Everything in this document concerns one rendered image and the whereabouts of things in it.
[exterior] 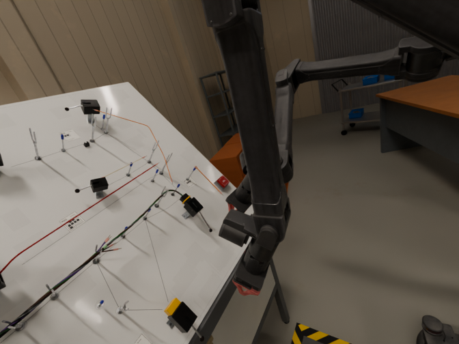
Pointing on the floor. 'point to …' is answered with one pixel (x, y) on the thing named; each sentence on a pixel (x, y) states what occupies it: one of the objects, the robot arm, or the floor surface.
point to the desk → (422, 117)
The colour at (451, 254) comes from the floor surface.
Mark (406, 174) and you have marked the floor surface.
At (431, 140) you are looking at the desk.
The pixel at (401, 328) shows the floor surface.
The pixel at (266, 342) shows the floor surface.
